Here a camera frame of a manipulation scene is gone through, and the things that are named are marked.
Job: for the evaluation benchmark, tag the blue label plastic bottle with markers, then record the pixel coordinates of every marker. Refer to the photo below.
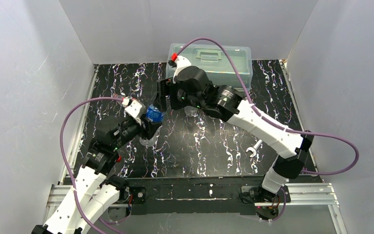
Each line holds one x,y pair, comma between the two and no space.
154,115

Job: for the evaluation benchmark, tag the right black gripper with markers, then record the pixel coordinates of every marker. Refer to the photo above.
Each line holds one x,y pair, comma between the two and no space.
165,95

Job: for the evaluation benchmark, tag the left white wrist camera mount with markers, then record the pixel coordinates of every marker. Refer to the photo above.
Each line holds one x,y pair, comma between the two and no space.
134,108

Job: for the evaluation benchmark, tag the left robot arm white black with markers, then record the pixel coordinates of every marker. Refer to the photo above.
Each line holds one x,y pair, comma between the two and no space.
92,192

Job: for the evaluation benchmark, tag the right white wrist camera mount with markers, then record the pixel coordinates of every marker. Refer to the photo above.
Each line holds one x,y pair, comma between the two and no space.
179,63

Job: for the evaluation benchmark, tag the red label plastic bottle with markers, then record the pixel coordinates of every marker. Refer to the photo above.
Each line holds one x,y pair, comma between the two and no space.
116,95

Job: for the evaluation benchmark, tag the silver open-end wrench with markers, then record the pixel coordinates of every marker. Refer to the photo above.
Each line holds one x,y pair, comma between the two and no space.
252,150

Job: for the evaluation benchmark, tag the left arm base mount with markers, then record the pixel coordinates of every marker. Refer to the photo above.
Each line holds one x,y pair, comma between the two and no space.
132,195

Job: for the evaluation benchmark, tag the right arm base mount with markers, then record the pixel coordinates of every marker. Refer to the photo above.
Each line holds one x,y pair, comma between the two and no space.
269,206

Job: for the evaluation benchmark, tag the aluminium frame rail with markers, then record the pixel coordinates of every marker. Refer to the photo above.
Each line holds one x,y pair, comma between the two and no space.
220,197

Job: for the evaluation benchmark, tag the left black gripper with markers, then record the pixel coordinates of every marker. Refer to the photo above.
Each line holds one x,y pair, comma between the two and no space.
149,128

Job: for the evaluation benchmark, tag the translucent plastic storage box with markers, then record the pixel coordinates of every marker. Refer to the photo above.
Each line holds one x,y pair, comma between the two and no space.
214,62

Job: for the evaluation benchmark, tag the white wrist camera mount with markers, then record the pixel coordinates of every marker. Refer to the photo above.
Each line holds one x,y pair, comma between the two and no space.
179,63
134,108

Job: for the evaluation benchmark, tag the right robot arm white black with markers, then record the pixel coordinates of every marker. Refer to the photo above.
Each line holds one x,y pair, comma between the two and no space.
191,87

